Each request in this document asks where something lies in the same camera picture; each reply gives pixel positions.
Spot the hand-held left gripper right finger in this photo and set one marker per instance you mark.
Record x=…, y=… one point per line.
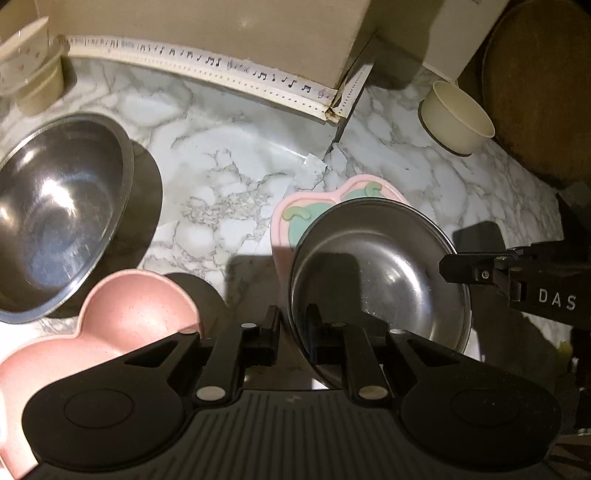
x=314, y=332

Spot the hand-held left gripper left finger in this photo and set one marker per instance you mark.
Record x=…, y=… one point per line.
x=272, y=330

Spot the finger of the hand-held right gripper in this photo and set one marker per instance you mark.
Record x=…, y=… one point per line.
x=471, y=270

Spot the small steel bowl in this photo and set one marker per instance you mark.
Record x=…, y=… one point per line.
x=383, y=286

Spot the pink heart-shaped plate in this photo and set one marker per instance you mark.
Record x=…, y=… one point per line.
x=295, y=207

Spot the beige bowl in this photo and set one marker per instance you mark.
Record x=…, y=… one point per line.
x=455, y=115

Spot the pink heart-shaped bowl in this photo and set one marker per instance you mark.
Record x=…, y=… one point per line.
x=115, y=304

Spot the large steel bowl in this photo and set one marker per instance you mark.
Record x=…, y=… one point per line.
x=55, y=212

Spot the round wooden board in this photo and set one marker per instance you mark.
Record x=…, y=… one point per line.
x=535, y=83

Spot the music note edge strip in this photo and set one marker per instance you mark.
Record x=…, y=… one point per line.
x=207, y=62

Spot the beige plastic container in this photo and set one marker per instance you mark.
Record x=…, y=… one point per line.
x=41, y=87

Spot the white floral bowl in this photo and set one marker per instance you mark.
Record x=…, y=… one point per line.
x=21, y=55

